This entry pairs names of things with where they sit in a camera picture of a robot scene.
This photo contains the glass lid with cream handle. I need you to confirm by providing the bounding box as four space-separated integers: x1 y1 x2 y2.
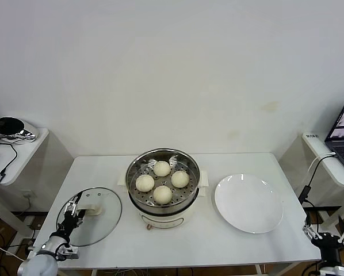
56 187 123 247

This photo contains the shiny chrome helmet-shaped object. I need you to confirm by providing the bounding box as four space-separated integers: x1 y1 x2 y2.
0 116 40 142

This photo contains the white steamed baozi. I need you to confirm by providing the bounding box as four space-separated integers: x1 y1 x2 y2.
152 160 171 177
152 185 173 205
171 170 190 189
135 174 155 193

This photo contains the white side table with chrome object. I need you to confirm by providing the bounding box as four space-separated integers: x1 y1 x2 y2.
0 128 75 251

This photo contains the white floor cable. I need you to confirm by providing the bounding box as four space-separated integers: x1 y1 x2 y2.
0 240 28 262

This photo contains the white round plate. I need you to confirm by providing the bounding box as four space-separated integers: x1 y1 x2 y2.
214 172 284 234

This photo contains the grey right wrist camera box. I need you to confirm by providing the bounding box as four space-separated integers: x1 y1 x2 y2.
318 266 344 276

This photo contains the cream electric cooking pot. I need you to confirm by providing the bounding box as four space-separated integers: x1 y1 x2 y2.
117 169 209 231

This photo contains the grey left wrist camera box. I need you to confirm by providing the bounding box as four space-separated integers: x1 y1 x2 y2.
55 243 80 261

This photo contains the white laptop cable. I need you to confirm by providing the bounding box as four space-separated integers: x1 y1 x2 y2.
305 151 337 188

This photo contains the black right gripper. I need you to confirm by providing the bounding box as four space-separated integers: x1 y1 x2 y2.
303 214 344 267

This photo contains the white side table with laptop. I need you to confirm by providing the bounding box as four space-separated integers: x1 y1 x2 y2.
301 132 344 250

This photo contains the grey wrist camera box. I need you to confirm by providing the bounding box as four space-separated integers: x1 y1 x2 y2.
318 266 344 276
55 243 80 261

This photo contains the black cable on side table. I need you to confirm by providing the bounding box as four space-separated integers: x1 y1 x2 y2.
0 140 19 176

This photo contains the stainless steel steamer basket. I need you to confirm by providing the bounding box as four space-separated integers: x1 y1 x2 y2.
125 147 201 212

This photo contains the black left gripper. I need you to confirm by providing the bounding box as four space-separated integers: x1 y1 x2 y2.
56 192 89 235

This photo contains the black cable with adapter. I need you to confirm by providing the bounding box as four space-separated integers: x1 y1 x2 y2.
297 154 338 209

